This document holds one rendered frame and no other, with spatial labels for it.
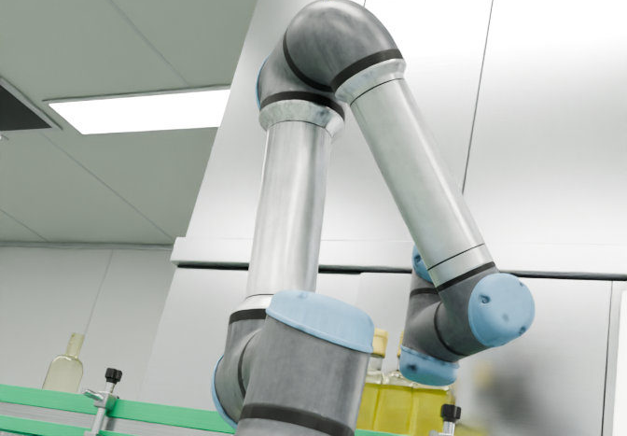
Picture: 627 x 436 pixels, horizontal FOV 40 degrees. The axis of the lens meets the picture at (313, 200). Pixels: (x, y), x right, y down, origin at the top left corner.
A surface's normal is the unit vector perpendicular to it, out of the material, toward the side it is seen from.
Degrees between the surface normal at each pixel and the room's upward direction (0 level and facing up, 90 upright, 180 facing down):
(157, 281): 90
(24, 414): 90
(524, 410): 90
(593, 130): 90
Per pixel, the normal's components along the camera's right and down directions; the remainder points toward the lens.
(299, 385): -0.04, -0.45
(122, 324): -0.41, -0.47
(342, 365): 0.55, -0.26
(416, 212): -0.60, 0.11
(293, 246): 0.24, -0.37
